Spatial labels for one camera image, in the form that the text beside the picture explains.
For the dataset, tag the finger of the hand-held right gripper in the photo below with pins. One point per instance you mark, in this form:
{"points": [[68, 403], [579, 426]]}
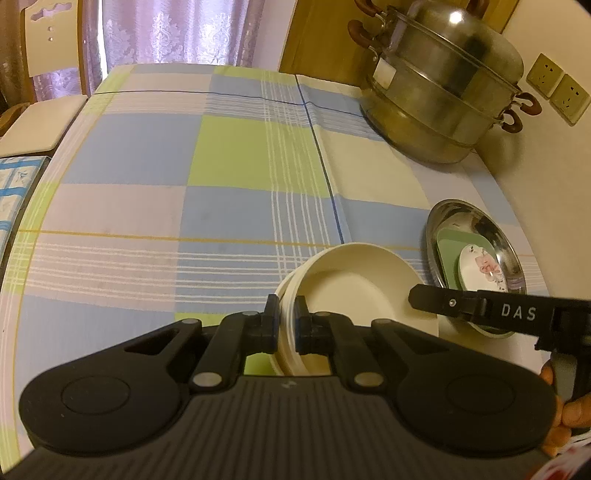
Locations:
{"points": [[443, 301]]}

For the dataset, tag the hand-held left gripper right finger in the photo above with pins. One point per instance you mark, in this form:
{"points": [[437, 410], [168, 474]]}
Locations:
{"points": [[302, 325]]}

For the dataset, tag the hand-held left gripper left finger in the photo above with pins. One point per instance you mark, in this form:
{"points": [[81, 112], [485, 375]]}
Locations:
{"points": [[272, 321]]}

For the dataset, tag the small white floral saucer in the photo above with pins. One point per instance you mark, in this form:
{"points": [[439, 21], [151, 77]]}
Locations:
{"points": [[475, 273]]}

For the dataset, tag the green square plate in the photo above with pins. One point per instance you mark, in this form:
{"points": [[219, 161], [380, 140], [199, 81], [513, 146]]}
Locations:
{"points": [[449, 258]]}

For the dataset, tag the cream plastic bowl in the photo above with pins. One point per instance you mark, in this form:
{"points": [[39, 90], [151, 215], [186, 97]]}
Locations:
{"points": [[360, 286]]}

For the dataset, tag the large stainless steel plate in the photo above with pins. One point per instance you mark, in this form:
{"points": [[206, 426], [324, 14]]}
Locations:
{"points": [[491, 226]]}

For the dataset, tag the person's right hand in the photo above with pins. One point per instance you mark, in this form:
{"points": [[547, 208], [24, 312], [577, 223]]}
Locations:
{"points": [[570, 420]]}

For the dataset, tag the checked tablecloth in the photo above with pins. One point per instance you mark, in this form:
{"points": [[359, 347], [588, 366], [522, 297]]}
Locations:
{"points": [[161, 207]]}

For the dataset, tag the stainless steel steamer pot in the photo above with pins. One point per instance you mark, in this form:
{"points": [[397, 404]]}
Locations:
{"points": [[438, 92]]}

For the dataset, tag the wooden door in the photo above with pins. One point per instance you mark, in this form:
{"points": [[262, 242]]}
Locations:
{"points": [[318, 41]]}

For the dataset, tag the blue white patterned cloth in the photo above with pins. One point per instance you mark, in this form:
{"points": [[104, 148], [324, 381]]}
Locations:
{"points": [[18, 189]]}

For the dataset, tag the purple lace curtain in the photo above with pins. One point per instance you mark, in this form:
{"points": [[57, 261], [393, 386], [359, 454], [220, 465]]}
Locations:
{"points": [[184, 32]]}

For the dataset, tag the cream wooden chair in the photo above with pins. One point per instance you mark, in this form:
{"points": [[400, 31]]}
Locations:
{"points": [[51, 46]]}

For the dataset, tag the wall socket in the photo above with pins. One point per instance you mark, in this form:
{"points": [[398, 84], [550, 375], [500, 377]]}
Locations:
{"points": [[571, 99], [545, 76]]}

